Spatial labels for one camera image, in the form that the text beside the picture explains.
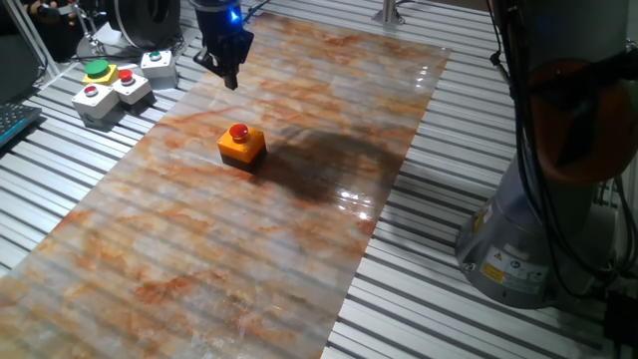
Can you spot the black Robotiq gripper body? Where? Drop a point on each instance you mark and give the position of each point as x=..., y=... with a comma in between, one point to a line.
x=224, y=35

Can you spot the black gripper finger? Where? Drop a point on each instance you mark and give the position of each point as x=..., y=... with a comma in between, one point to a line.
x=228, y=82
x=234, y=82

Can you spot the orange box red push button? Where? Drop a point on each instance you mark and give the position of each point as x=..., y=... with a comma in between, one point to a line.
x=244, y=147

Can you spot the grey box small green button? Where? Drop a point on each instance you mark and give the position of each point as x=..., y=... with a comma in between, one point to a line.
x=159, y=67

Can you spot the grey box raised red button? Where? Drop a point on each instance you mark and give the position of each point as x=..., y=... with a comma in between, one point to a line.
x=132, y=90

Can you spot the yellow box big green button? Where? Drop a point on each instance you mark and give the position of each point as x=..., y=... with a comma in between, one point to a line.
x=97, y=69

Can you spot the grey box flat red button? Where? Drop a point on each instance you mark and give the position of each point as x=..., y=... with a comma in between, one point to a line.
x=97, y=102

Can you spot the person's bare hand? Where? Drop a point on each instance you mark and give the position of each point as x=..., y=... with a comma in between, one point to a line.
x=50, y=9

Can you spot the black round machine housing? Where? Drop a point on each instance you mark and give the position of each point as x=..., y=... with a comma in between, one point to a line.
x=144, y=20

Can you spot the white paper sheet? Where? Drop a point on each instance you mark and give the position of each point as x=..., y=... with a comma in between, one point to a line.
x=112, y=36

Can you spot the thin metal stand rod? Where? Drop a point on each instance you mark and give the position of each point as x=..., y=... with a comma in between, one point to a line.
x=90, y=30

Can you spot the marble pattern table mat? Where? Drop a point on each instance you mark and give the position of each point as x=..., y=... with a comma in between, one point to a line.
x=199, y=249

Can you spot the black computer keyboard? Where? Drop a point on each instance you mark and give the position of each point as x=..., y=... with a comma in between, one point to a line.
x=15, y=119

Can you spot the grey metal base plate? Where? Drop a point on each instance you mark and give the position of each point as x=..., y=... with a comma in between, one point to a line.
x=187, y=37

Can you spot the aluminium upright post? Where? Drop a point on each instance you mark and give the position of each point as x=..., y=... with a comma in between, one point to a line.
x=389, y=12

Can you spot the white slanted frame bars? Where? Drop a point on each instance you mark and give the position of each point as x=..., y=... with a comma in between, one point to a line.
x=37, y=50

